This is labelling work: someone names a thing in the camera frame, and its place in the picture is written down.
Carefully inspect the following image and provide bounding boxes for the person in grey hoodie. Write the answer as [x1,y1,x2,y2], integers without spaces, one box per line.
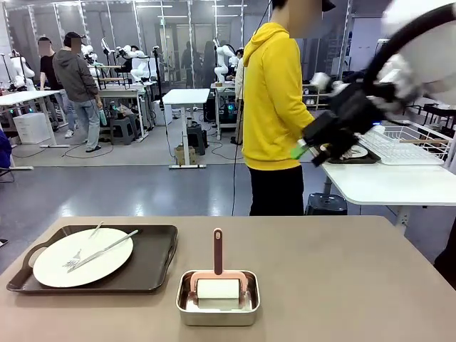
[52,31,104,153]

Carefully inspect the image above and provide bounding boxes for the dark stool under desk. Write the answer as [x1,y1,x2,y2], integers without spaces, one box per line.
[187,123,208,156]

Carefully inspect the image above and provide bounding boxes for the small white standing desk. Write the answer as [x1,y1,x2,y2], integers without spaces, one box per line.
[162,88,211,170]

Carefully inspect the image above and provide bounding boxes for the white wire dish rack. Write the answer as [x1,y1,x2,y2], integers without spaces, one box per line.
[358,120,450,167]

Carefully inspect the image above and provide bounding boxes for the white robot on desk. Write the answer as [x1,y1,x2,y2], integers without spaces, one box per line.
[116,44,151,83]

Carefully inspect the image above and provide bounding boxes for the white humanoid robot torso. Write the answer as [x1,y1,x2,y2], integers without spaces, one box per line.
[9,53,36,90]

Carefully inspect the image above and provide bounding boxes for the silver table knife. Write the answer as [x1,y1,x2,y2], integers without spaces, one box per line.
[67,229,139,274]

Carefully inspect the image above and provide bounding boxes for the large white round plate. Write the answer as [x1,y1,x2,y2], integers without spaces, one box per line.
[319,143,369,160]
[32,228,135,289]

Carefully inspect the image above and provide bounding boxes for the black plastic stool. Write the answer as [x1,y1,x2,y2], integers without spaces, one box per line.
[304,192,348,217]

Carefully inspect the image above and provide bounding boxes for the metal table with computer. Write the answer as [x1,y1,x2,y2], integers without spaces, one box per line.
[209,81,244,140]

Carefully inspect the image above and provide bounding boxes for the long white lab desk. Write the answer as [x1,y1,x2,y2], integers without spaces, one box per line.
[0,89,71,149]

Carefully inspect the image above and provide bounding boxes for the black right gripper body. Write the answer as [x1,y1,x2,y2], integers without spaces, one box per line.
[301,110,360,158]

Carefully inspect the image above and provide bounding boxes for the person in black t-shirt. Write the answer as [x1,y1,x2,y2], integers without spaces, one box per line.
[37,36,78,140]

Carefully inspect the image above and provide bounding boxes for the black hose of right arm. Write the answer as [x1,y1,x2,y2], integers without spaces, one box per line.
[363,3,456,99]

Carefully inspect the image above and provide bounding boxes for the grey plastic stool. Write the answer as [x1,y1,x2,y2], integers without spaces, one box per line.
[109,115,142,145]

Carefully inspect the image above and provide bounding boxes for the silver fork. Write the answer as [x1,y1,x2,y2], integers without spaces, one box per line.
[62,221,104,269]

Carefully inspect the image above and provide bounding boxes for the dark brown serving tray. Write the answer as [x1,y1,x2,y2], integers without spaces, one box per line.
[6,224,178,295]
[326,144,381,165]

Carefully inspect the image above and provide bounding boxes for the cardboard box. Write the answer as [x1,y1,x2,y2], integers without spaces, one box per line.
[174,145,197,167]

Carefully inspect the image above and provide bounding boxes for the white side table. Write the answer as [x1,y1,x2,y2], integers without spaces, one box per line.
[320,124,456,229]

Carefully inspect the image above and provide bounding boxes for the low shoe shelf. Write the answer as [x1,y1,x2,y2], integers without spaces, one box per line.
[302,83,331,110]

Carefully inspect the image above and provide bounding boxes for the rectangular stainless steel container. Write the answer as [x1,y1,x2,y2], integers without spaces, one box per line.
[175,269,261,327]

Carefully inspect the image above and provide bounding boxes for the person's right forearm yellow sleeve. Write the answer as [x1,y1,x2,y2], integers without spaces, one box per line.
[294,103,317,138]

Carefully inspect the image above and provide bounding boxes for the white drawer cabinet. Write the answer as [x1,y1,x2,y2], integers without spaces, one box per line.
[13,113,53,145]

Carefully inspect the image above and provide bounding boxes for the pink lint roller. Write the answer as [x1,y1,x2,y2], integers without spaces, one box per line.
[190,227,249,309]

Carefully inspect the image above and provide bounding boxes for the person in yellow hoodie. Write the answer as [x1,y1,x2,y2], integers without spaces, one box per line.
[242,0,338,217]

